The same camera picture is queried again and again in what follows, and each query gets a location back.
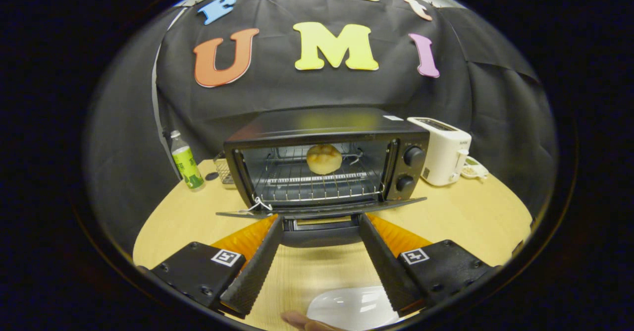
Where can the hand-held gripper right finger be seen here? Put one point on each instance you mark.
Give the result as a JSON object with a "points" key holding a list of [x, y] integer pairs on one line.
{"points": [[389, 271]]}

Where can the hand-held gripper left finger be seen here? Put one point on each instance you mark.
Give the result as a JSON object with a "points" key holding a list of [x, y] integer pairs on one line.
{"points": [[255, 271]]}

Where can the golden bread bun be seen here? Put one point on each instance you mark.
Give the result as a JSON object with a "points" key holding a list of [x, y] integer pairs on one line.
{"points": [[324, 160]]}

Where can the black toaster oven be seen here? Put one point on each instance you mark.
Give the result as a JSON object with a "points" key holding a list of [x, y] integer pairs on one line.
{"points": [[322, 123]]}

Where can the white pop-up toaster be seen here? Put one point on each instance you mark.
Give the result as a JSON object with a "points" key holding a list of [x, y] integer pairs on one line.
{"points": [[443, 152]]}

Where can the white plate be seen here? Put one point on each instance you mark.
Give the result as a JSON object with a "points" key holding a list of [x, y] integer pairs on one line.
{"points": [[346, 311]]}

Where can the small black round object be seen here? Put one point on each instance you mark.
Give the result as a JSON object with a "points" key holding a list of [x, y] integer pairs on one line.
{"points": [[212, 176]]}

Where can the green label plastic bottle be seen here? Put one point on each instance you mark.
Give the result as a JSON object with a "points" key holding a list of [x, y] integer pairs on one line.
{"points": [[187, 165]]}

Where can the small white dish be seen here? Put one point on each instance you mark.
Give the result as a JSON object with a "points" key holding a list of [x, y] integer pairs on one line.
{"points": [[474, 170]]}

